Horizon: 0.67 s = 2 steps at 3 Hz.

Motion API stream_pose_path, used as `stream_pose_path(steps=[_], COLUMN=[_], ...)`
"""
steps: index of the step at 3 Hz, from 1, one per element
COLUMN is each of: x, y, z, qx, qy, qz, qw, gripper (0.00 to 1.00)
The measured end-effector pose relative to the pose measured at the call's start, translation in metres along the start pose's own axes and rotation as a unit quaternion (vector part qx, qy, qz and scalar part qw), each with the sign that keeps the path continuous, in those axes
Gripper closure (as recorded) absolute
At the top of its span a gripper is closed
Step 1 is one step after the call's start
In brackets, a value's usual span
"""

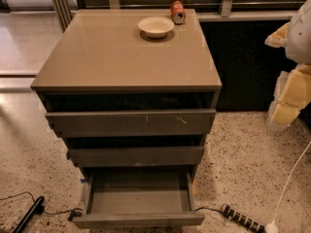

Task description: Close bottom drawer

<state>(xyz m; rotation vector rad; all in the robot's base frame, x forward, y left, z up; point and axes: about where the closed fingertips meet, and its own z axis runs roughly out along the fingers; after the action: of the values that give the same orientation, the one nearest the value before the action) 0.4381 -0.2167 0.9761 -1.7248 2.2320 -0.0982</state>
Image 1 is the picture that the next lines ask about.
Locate grey top drawer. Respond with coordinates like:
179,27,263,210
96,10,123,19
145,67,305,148
46,109,216,138

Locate black thin cable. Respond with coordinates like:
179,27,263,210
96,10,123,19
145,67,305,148
0,191,84,216

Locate orange soda can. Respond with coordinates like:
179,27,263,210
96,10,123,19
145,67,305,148
170,1,186,24

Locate grey bottom drawer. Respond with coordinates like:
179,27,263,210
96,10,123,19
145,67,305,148
73,166,204,229

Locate grey middle drawer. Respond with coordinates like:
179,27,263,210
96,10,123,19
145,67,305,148
69,147,203,167

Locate grey three-drawer cabinet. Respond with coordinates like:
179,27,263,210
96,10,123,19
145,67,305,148
31,10,222,177

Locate grey drawer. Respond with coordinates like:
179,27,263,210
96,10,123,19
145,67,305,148
73,166,204,229
46,109,216,138
69,147,203,167

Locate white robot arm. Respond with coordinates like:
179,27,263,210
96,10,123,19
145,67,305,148
264,0,311,131

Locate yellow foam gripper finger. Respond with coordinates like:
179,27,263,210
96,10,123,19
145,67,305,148
264,22,289,48
267,64,311,131

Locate white bowl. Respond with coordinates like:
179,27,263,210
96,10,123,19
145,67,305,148
138,17,174,39

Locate black power adapter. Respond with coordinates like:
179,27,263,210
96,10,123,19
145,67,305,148
68,210,83,221

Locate black power strip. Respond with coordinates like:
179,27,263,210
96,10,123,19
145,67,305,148
221,204,265,233

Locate white cable with plug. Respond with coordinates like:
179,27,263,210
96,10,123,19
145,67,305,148
264,141,311,233

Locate black stand foot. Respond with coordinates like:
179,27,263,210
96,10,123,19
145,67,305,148
13,196,45,233

